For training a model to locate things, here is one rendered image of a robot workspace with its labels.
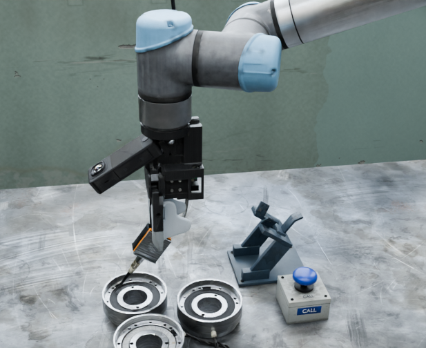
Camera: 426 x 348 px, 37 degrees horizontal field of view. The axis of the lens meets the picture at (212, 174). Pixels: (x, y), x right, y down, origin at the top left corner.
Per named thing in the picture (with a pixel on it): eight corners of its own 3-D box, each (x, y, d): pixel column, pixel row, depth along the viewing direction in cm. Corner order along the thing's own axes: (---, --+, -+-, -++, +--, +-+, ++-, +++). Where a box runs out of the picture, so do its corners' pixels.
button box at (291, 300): (286, 324, 103) (289, 301, 101) (275, 296, 109) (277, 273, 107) (335, 319, 104) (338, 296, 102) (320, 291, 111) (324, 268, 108)
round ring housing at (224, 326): (175, 299, 108) (174, 280, 106) (236, 295, 109) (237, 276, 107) (179, 344, 99) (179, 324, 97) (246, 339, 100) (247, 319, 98)
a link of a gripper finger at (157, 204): (164, 235, 95) (162, 181, 91) (154, 236, 94) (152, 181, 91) (161, 221, 99) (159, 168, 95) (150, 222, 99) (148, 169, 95)
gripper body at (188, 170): (204, 204, 95) (204, 130, 89) (146, 209, 93) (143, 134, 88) (195, 179, 101) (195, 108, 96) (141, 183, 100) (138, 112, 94)
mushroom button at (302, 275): (294, 305, 103) (297, 281, 101) (287, 289, 107) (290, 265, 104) (317, 302, 104) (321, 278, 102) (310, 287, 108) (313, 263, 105)
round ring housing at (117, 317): (90, 310, 105) (88, 291, 103) (139, 282, 112) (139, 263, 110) (130, 343, 99) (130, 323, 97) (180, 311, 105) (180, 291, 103)
